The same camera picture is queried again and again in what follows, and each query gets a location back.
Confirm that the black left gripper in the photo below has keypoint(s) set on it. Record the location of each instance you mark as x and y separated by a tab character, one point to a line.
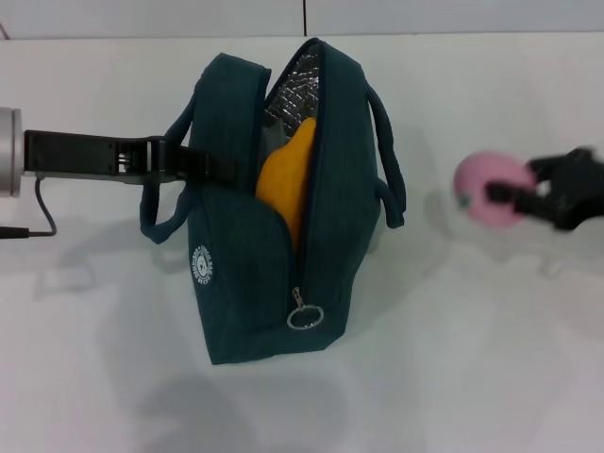
85	156

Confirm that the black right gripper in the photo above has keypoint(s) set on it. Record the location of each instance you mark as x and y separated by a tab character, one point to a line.
582	189

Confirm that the pink toy peach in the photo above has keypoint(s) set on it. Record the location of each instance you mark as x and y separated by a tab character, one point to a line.
486	165

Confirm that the dark teal insulated lunch bag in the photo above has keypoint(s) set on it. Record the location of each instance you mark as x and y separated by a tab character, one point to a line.
236	283

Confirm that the yellow toy banana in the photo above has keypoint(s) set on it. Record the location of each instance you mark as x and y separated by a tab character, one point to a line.
283	189

